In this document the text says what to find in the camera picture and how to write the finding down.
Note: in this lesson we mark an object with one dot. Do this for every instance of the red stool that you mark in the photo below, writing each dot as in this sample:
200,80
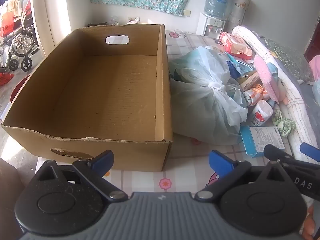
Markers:
18,90

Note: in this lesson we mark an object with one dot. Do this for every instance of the red paper on floor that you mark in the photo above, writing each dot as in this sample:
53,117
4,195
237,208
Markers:
6,78

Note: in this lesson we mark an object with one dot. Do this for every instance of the small brown box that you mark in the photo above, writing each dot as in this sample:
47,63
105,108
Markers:
248,80

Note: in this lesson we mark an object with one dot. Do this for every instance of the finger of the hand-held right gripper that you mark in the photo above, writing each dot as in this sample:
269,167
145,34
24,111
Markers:
275,152
311,152

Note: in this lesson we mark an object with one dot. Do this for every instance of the white stitched quilt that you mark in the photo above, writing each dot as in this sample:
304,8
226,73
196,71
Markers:
297,97

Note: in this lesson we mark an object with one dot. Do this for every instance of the wheelchair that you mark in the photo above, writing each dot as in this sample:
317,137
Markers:
20,47

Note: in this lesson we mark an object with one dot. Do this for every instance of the grey leaf-print pillow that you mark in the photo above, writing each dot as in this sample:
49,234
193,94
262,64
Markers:
287,55

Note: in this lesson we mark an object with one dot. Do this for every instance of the red bag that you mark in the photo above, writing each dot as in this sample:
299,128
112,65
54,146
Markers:
8,23

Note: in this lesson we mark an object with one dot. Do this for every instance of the dark red door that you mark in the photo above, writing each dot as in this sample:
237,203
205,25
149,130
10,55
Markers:
312,42

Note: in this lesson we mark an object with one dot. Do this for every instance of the white packet red label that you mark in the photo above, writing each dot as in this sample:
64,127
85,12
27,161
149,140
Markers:
261,113

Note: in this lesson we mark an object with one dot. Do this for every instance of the blue water bottle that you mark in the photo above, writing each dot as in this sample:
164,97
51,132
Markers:
216,0

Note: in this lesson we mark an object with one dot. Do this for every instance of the wall socket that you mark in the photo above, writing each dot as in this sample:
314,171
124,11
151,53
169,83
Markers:
187,12

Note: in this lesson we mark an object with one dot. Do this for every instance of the pink towel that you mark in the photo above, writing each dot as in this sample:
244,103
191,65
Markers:
265,77

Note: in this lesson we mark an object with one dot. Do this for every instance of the person's right hand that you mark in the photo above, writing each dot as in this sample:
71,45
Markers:
314,222

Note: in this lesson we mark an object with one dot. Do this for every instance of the white water dispenser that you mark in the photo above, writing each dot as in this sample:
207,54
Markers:
210,26

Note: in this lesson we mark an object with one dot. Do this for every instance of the plaid printed sheet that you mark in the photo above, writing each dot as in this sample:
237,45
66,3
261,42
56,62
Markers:
190,160

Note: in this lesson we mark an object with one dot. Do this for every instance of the pink wet wipes pack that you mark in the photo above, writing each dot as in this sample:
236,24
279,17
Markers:
235,45

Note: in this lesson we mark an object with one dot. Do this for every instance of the brown cardboard box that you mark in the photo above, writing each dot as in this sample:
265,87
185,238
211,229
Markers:
100,92

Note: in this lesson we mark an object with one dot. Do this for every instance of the pink plush toy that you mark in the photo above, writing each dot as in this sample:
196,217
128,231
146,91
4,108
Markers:
281,92

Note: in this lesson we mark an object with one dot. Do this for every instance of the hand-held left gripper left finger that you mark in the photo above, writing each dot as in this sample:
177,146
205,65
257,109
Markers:
103,160

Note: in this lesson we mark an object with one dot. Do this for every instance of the light blue carton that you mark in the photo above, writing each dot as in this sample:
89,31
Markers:
257,141

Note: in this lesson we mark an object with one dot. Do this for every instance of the knotted translucent plastic bag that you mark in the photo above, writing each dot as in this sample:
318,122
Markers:
205,100

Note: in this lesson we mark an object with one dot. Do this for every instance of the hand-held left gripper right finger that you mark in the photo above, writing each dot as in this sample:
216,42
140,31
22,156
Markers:
221,163

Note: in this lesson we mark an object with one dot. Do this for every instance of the green knitted toy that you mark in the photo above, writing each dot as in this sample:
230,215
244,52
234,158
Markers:
283,123

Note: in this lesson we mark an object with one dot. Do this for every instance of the orange striped packet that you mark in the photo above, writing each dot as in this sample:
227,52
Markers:
252,98

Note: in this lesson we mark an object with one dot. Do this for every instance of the rolled white patterned mat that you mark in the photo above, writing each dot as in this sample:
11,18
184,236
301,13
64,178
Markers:
238,10

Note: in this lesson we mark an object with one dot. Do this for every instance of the white plastic bag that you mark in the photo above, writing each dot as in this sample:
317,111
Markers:
134,20

